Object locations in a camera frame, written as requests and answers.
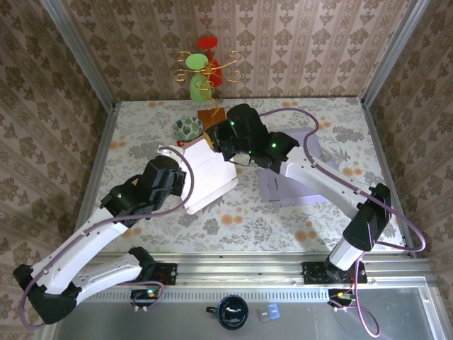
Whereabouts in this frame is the pink paper box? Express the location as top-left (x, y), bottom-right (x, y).
top-left (157, 137), bottom-right (239, 216)

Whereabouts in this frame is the purple paper box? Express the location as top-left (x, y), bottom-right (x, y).
top-left (257, 127), bottom-right (340, 208)

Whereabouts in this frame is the leaf pattern bowl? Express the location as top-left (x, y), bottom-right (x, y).
top-left (173, 116), bottom-right (205, 141)

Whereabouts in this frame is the red plastic goblet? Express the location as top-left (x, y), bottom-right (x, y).
top-left (196, 36), bottom-right (224, 88)

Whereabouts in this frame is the small board with green light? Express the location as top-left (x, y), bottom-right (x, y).
top-left (130, 288), bottom-right (160, 307)

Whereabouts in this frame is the dark blue mug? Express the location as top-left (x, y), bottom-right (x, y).
top-left (206, 295), bottom-right (250, 331)

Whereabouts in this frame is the small board with orange light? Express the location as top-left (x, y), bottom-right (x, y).
top-left (327, 288), bottom-right (357, 308)

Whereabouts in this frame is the gold wire stand wooden base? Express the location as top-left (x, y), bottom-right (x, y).
top-left (172, 50), bottom-right (243, 125)

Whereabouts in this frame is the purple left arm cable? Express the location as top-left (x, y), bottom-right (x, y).
top-left (19, 147), bottom-right (195, 329)

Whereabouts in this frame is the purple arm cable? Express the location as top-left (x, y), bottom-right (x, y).
top-left (19, 147), bottom-right (195, 329)
top-left (258, 108), bottom-right (429, 337)

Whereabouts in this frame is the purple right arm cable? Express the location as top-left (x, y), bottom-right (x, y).
top-left (258, 108), bottom-right (429, 337)

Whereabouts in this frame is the aluminium table side rail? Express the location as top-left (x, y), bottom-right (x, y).
top-left (360, 98), bottom-right (417, 256)
top-left (72, 102), bottom-right (120, 231)

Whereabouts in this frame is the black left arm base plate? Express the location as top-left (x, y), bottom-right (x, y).
top-left (139, 261), bottom-right (178, 286)

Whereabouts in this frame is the slotted metal cable duct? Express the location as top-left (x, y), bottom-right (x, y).
top-left (79, 288), bottom-right (330, 302)

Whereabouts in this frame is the aluminium mounting rail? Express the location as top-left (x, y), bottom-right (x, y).
top-left (88, 251), bottom-right (435, 288)

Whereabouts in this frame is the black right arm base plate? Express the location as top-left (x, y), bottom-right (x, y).
top-left (302, 261), bottom-right (368, 285)

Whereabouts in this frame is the aluminium frame post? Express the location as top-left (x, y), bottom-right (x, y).
top-left (360, 0), bottom-right (431, 107)
top-left (40, 0), bottom-right (117, 111)

